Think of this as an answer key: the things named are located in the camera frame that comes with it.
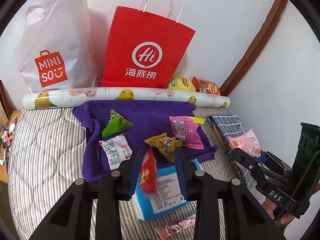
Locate red chips bag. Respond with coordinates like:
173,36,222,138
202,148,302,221
192,76,220,95

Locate light pink snack packet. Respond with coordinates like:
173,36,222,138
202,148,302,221
228,129,261,158

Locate purple towel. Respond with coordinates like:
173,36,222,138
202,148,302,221
72,100,220,183

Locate white red snack packet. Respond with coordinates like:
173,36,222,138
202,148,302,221
99,134,132,171

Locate person's right hand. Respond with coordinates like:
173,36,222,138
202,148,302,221
262,198,295,228

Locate grey checked folded cloth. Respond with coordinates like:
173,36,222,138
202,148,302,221
207,114,257,192

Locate brown wooden door frame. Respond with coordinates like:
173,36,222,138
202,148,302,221
220,0,288,96

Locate blue tissue pack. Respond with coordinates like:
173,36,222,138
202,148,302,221
132,166,188,220

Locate white Miniso plastic bag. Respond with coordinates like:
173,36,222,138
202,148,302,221
15,0,98,92

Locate pink yellow snack bag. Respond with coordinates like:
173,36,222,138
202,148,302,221
169,116,205,150

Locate striped quilted mattress cover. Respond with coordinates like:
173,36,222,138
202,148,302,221
7,107,266,240

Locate duck print wallpaper roll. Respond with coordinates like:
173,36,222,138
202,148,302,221
22,87,230,110

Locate red Haidilao paper bag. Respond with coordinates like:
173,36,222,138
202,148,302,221
102,0,195,88

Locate wooden nightstand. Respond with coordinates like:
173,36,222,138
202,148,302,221
0,109,22,184

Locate yellow chips bag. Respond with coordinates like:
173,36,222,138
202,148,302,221
167,76,195,92

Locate yellow cracker snack packet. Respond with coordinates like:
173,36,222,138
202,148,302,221
144,133,182,163

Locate green triangular snack packet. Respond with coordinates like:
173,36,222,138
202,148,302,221
101,109,133,138

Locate pink bear candy bar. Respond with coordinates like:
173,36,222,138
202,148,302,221
155,215,196,240

